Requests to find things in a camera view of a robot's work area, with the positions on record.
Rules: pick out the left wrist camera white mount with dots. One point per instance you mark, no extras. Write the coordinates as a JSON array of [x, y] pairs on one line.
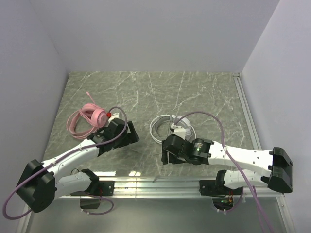
[[116, 115]]

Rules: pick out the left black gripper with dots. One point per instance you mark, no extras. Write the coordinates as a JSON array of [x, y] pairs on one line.
[[131, 133]]

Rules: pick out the white headphones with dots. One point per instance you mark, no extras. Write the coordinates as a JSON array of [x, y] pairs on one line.
[[159, 128]]

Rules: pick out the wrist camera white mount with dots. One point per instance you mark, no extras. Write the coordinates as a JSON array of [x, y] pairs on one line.
[[116, 115], [180, 131]]

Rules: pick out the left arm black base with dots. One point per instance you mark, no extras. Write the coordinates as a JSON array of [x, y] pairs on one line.
[[96, 195]]

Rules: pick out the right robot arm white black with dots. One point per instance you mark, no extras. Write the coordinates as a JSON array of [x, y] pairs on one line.
[[271, 168]]

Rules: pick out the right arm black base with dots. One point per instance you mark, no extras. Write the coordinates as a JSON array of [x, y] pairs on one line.
[[224, 199]]

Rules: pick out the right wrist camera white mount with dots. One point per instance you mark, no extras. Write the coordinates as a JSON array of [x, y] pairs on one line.
[[180, 131]]

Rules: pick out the aluminium rail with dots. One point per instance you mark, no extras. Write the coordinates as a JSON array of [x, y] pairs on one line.
[[149, 188], [247, 116]]

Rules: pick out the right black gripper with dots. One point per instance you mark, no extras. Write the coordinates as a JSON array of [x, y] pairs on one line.
[[165, 151]]

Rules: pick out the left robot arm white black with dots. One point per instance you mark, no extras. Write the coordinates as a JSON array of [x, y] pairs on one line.
[[43, 182]]

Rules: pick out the pink headphones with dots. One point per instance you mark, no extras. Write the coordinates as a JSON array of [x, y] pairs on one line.
[[92, 113]]

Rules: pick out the aluminium right side rail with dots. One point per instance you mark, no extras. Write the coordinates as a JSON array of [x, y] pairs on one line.
[[247, 116]]

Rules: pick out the aluminium front rail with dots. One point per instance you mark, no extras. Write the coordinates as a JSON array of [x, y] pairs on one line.
[[149, 188]]

